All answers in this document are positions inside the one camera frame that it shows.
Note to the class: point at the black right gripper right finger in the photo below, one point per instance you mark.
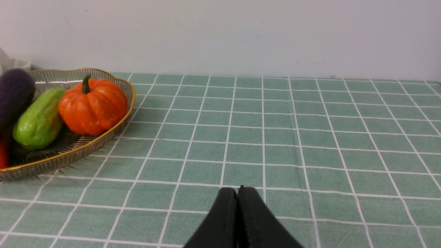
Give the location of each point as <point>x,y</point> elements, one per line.
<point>257,227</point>

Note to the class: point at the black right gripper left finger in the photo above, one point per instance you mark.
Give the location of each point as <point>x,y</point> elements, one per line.
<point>217,230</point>

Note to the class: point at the white cloth bag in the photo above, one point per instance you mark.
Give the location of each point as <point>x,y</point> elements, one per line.
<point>7,63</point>

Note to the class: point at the green checkered tablecloth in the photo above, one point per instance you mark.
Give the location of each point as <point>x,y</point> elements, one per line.
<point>351,163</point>

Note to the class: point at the gold-rimmed glass basket plate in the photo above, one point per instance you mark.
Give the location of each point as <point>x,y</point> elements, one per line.
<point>68,147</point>

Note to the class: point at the orange toy pumpkin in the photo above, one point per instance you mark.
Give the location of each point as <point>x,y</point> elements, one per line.
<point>93,106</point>

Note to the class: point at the green toy cucumber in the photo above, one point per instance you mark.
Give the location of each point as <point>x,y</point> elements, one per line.
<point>41,123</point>

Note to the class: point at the orange toy carrot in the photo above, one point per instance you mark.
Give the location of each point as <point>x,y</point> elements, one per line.
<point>4,153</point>

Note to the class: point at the purple toy eggplant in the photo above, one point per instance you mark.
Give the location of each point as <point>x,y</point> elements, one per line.
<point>17,90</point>

